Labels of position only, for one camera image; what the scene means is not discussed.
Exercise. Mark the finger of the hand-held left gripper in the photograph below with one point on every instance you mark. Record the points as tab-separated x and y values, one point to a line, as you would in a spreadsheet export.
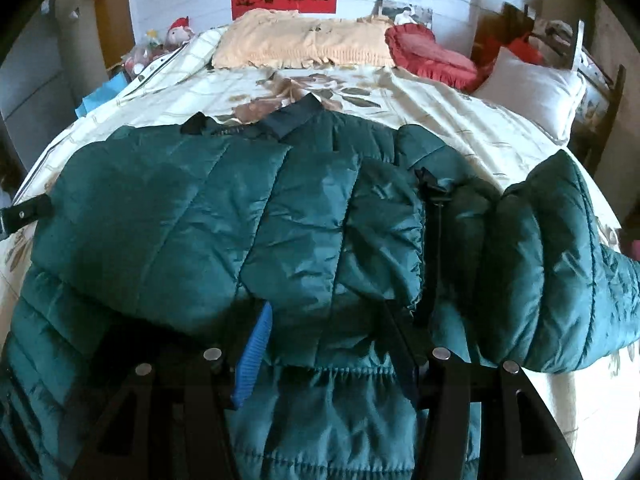
25	214

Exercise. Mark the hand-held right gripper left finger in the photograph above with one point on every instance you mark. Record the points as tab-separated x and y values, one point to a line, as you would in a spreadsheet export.
252	355

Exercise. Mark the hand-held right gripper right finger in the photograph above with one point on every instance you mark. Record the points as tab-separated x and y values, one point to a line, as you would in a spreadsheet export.
407	377

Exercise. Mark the green puffer jacket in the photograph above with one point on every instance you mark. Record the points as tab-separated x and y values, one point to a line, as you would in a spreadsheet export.
200	210

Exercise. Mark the grey refrigerator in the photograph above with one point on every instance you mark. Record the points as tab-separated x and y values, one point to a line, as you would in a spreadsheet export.
35	80

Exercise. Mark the blue paper bag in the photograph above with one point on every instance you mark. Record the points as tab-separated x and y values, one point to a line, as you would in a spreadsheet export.
102	92

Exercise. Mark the pile of small toys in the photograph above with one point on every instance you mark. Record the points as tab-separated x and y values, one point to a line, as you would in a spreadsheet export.
142	57

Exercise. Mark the wooden door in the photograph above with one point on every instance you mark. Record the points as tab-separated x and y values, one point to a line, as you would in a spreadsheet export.
115	15

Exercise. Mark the stuffed toy with red hat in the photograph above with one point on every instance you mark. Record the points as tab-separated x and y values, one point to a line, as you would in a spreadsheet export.
179	32

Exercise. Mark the bed with floral sheet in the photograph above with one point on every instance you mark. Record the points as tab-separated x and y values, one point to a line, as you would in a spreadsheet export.
450	125

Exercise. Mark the white pillow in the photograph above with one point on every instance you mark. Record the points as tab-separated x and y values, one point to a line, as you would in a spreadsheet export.
530	90

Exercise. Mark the beige fringed pillow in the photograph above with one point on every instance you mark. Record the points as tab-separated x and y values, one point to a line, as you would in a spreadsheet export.
300	40

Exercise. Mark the red ruffled pillow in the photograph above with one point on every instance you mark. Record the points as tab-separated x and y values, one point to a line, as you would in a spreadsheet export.
430	57

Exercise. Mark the wooden chair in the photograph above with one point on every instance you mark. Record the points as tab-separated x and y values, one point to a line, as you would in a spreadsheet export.
607	110

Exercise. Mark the red bag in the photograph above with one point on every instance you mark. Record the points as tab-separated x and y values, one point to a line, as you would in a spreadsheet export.
527	47

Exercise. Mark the framed photo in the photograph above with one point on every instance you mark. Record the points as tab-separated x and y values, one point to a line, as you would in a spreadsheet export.
400	10

